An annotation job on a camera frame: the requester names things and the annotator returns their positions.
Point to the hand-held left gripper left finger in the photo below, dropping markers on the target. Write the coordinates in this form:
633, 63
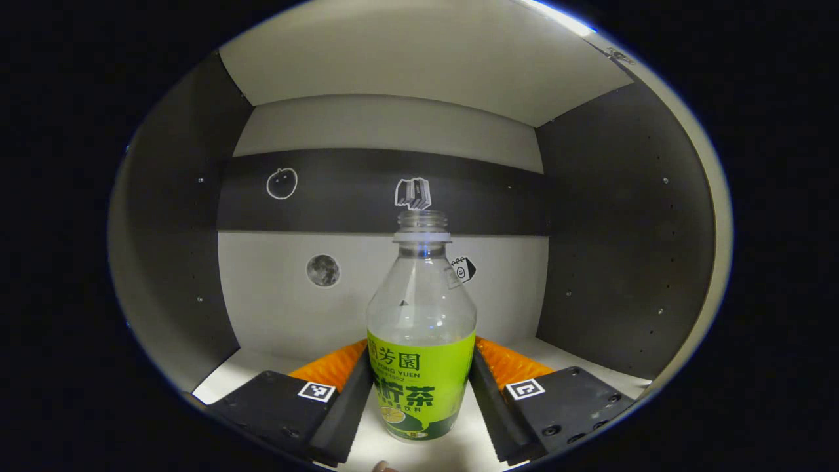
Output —
341, 413

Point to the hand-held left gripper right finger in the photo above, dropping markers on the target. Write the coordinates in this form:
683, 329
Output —
498, 413

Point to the green label plastic bottle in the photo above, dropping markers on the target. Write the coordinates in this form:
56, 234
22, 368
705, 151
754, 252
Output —
421, 373

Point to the white and grey cabinet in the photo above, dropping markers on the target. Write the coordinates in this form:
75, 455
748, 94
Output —
367, 190

